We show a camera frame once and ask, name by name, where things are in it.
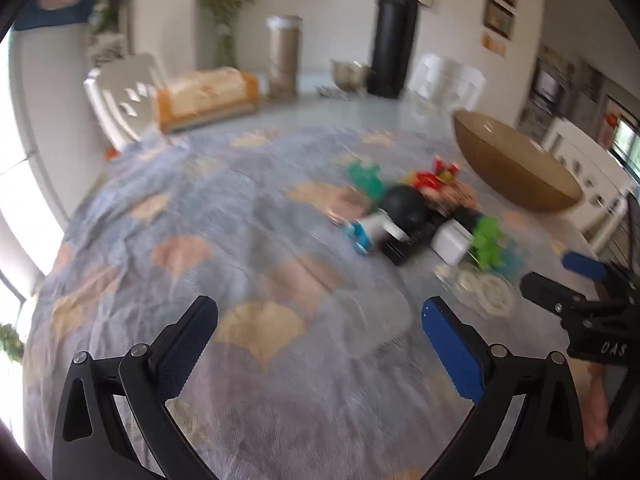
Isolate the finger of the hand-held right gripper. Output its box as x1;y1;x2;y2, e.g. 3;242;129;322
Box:
519;272;593;317
561;251;626;287

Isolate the white and blue toy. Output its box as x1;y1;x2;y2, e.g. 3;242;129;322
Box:
343;209;409;256

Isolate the clear plastic lid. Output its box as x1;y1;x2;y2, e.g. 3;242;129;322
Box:
449;267;517;317

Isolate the pink toy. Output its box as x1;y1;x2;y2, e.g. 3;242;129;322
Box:
424;184;479;212

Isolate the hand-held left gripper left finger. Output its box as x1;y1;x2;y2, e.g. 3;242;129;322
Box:
52;295;219;480

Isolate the large wooden bowl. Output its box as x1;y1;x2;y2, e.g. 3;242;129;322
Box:
452;110;585;214

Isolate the red toy figure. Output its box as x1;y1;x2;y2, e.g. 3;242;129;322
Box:
414;157;464;191

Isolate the small metal bowl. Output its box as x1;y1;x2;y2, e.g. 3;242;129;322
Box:
330;59;372;94

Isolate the person's right hand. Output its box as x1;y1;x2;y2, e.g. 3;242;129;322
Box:
581;365;615;452

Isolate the white cube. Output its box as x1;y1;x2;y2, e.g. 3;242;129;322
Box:
430;224;474;266

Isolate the small orange wall picture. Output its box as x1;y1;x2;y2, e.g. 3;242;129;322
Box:
480;32;507;56

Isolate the tall black bottle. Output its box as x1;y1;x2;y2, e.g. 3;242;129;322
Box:
366;0;419;100

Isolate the small green plant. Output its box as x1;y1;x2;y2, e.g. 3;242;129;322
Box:
0;322;26;364

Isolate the dark wall shelf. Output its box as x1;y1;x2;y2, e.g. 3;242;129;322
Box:
519;44;607;142

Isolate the beige canister with white lid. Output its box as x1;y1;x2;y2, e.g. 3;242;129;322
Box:
265;15;304;101

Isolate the vase with green branches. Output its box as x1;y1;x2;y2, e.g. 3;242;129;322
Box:
197;0;267;69

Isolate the black ball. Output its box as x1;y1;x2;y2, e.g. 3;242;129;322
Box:
382;185;429;234

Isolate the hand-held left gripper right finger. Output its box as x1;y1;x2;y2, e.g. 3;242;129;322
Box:
421;296;587;480

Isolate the leaf printed grey tablecloth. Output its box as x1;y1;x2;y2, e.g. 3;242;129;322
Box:
22;125;603;480

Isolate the light green toy figure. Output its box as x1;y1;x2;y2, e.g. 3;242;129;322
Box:
469;215;507;272

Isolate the white chair back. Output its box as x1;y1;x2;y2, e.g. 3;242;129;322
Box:
409;52;487;104

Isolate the white chair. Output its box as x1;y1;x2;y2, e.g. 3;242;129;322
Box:
541;117;637;257
83;52;172;154
409;52;487;104

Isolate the wooden bread box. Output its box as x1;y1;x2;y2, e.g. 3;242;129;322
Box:
155;66;262;134

